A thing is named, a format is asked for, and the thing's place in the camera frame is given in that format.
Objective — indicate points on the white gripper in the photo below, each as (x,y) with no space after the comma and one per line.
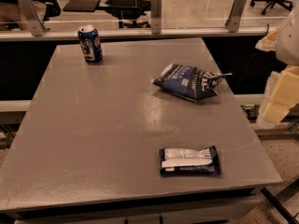
(290,42)

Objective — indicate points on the blue chip bag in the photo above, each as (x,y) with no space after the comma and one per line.
(190,82)

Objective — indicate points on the black office chair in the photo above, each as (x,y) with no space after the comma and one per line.
(288,5)

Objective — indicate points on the dark blue snack packet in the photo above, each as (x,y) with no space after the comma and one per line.
(183,161)

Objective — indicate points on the black desk with base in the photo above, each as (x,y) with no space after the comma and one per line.
(126,11)

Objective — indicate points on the blue pepsi soda can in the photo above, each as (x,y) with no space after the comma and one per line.
(90,44)

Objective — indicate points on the middle metal bracket post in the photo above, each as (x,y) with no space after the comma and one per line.
(156,16)

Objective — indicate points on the glass barrier rail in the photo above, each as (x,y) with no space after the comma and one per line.
(139,34)

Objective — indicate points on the left metal bracket post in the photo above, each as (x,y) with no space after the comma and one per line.
(32,15)

